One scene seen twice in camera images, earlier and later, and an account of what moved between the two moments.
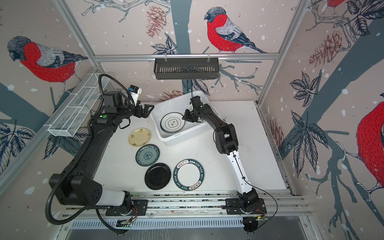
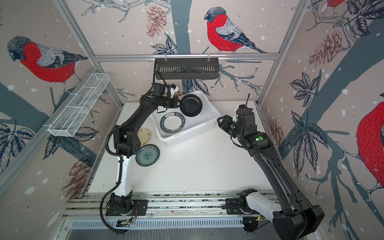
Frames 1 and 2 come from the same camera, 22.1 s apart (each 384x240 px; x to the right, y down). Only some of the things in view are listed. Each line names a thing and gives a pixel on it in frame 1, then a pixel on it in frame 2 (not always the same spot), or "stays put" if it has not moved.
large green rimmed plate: (188, 174) → (172, 122)
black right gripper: (188, 115) → (226, 123)
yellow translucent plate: (139, 137) stays put
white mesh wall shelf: (67, 119) stays put
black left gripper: (145, 112) → (173, 103)
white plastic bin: (167, 117) stays put
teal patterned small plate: (147, 155) stays put
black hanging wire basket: (186, 68) stays put
